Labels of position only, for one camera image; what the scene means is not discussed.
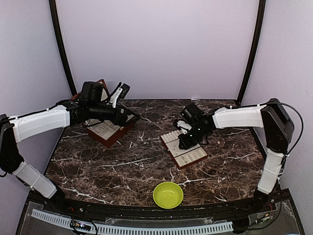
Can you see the black frame post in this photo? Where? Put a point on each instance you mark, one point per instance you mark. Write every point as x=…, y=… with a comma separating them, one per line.
x=253, y=50
x=61, y=46

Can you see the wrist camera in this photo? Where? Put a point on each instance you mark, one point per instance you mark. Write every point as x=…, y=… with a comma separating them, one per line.
x=119, y=93
x=183, y=126

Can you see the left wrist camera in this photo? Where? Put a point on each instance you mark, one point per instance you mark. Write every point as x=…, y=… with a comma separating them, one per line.
x=119, y=93

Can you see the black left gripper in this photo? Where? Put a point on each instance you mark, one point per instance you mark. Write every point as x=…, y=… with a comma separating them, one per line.
x=122, y=122

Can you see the brown wooden jewelry box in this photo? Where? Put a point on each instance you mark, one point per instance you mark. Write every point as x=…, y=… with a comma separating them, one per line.
x=110, y=129

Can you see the black right frame post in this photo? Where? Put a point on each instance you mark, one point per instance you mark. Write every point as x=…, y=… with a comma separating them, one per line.
x=253, y=50

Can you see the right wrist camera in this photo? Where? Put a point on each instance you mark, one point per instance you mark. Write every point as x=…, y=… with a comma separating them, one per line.
x=183, y=126

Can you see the black left frame post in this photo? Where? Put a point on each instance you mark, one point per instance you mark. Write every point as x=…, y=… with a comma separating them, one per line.
x=61, y=46

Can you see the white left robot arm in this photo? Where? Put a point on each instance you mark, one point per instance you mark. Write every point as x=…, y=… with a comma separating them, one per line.
x=28, y=128

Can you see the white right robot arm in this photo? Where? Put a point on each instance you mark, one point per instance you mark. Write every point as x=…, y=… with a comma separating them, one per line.
x=270, y=116

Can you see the brown ring earring tray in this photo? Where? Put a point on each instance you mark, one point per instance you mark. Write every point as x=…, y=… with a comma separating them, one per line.
x=182, y=158

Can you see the white slotted cable duct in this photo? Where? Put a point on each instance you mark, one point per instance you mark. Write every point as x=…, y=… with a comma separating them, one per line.
x=124, y=227

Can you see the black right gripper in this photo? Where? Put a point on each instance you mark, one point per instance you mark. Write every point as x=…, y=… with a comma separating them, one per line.
x=185, y=144

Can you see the green bowl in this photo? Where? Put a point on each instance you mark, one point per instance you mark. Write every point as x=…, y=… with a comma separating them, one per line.
x=168, y=195

